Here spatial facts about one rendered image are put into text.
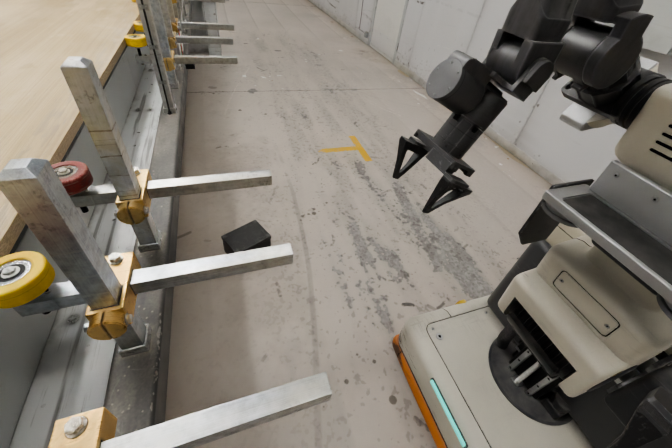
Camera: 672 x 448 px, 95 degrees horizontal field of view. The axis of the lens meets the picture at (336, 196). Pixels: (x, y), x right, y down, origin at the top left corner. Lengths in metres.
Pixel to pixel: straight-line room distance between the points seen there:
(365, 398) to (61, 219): 1.19
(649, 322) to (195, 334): 1.40
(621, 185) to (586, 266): 0.19
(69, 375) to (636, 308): 1.05
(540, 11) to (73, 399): 0.97
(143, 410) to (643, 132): 0.91
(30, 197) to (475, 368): 1.21
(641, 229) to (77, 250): 0.80
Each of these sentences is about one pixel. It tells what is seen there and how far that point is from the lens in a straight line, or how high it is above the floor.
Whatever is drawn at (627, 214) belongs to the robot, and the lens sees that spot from 0.67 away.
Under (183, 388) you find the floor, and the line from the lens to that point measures 1.45.
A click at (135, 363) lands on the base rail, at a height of 0.70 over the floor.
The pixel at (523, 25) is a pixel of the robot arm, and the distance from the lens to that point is 0.52.
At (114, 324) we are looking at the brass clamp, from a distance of 0.60.
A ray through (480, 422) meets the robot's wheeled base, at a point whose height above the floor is 0.28.
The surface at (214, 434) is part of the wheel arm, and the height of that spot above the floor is 0.84.
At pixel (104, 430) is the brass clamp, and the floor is 0.84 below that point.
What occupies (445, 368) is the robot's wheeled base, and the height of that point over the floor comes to 0.28.
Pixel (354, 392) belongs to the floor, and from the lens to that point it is 1.41.
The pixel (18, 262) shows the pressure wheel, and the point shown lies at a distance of 0.67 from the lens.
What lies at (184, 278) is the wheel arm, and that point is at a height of 0.84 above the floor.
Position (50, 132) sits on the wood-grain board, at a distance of 1.01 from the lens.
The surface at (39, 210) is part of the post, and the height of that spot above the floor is 1.06.
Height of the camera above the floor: 1.33
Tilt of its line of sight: 40 degrees down
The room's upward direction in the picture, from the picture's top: 8 degrees clockwise
